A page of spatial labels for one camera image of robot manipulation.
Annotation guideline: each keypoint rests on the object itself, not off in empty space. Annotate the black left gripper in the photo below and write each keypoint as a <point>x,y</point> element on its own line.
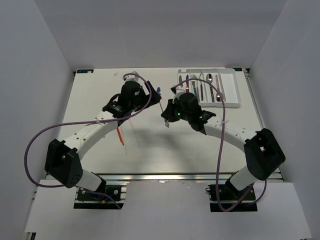
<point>155,98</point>

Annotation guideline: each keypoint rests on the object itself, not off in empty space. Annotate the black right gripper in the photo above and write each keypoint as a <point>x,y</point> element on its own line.
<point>168,113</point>

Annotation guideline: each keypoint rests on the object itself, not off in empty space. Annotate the iridescent purple knife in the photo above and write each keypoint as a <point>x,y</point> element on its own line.
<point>187,84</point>

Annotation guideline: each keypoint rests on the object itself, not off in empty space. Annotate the purple bowl ornate spoon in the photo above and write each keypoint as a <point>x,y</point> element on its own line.
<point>158,90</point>

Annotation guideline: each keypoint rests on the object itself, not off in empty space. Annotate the silver ornate knife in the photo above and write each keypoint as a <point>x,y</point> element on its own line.
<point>180,80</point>

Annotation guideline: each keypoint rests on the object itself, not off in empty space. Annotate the teal handled fork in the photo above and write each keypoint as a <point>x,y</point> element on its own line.
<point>194,83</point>

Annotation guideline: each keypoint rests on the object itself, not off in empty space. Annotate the black patterned handle fork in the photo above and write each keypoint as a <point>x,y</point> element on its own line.
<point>201,77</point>

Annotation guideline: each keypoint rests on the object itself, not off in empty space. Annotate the black patterned handle spoon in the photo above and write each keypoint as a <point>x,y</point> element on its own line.
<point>209,79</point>

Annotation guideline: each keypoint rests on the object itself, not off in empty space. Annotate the white divided cutlery tray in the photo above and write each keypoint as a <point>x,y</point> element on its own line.
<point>228,86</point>

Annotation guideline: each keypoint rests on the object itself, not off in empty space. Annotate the pink handled fork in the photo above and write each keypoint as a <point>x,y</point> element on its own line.
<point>198,83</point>

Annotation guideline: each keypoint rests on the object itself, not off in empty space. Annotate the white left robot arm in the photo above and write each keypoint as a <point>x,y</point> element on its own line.
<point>63,160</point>

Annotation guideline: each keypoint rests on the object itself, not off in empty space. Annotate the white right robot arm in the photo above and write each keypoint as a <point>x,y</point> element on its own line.
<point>262,151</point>

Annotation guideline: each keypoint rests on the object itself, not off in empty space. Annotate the orange chopstick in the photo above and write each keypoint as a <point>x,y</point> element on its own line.
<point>120,136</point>

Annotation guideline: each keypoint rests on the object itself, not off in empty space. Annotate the clear thin chopstick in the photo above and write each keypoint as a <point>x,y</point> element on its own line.
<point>135,134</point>

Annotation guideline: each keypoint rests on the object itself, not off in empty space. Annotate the blue table label left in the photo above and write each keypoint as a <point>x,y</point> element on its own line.
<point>84,71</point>

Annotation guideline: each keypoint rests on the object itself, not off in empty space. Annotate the blue table label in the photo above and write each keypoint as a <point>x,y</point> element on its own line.
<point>84,71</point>
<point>237,69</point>

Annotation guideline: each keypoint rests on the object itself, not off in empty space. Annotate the blue table label right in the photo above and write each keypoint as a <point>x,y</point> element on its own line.
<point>237,69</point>

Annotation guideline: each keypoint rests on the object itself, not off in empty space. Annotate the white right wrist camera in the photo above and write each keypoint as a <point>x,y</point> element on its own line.
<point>177,92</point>

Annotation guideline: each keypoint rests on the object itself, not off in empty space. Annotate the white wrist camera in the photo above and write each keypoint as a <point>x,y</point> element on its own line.
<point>177,92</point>
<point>131,77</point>

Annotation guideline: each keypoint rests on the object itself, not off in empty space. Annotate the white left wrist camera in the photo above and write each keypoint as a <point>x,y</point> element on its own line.
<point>131,77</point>

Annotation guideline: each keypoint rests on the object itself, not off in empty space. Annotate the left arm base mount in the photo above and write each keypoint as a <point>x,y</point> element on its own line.
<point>113,198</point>

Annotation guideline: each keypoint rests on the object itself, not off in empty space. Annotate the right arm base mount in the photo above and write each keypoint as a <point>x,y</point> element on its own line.
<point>228,199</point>

